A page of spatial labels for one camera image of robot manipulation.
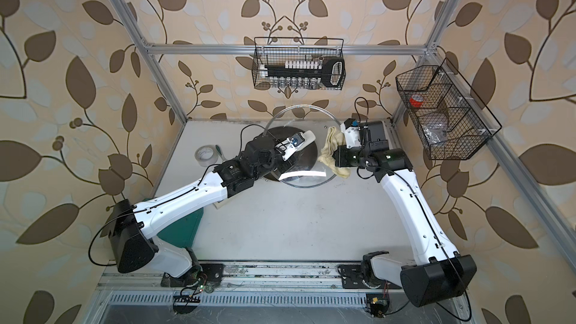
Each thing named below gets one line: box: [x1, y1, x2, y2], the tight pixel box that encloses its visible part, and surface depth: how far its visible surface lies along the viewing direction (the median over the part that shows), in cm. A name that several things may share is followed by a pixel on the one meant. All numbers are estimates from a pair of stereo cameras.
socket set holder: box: [259, 56, 346, 90], surface depth 86 cm
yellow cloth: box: [317, 126, 351, 179], surface depth 74 cm
